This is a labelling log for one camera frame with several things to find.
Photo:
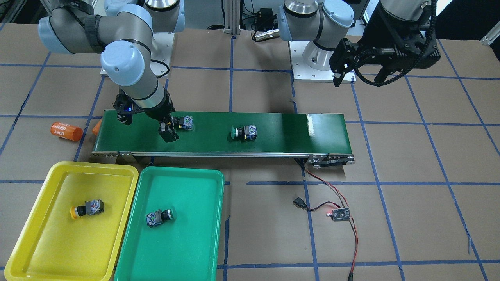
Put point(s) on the yellow button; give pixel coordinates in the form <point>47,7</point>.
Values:
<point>185,122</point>
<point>93,207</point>

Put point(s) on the aluminium frame post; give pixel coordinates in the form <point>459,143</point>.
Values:
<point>232,13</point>

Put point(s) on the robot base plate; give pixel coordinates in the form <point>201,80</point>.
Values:
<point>162,51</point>
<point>310,63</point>

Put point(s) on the green button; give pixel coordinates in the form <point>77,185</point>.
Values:
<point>159,217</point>
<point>245,132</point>

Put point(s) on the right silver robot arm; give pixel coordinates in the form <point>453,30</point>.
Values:
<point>124,38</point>

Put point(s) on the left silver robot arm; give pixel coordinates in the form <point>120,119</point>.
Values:
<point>326,23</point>

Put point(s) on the green conveyor belt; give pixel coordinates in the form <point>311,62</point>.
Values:
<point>322,139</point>

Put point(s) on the green plastic tray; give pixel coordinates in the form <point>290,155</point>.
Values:
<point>185,248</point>

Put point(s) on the yellow plastic tray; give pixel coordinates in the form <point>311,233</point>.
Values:
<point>54,247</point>

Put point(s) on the plain orange cylinder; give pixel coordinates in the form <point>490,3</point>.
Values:
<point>95,130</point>

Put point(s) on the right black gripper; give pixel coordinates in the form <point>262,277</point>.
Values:
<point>161,111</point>

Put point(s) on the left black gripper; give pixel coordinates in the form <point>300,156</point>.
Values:
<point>379,32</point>

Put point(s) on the orange cylinder with 4680 print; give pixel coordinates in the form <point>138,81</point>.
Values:
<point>66,131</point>

